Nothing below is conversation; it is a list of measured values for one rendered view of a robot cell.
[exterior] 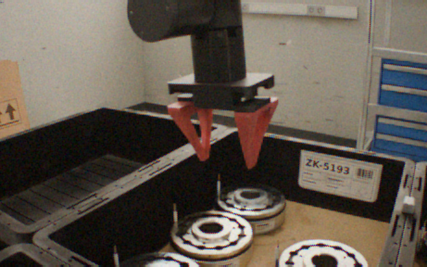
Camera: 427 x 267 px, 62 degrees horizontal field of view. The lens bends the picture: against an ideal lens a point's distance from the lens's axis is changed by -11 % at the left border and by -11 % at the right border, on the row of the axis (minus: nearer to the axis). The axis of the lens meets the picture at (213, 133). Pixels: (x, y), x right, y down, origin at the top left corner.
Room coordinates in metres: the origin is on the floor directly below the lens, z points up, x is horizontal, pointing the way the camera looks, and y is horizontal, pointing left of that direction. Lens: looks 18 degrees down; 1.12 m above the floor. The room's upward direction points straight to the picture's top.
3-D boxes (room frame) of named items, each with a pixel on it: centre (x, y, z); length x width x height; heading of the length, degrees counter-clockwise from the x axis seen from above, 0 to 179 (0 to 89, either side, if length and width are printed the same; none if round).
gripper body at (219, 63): (0.43, -0.01, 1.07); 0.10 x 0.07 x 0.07; 57
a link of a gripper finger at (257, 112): (0.42, -0.03, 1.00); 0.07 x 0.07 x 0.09; 57
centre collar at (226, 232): (0.42, 0.00, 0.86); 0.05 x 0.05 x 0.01
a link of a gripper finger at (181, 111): (0.44, 0.00, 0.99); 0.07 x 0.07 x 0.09; 57
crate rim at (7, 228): (0.53, 0.20, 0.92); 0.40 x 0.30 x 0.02; 149
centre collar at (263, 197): (0.51, -0.05, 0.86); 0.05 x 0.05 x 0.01
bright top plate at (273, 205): (0.51, -0.05, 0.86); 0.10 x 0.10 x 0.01
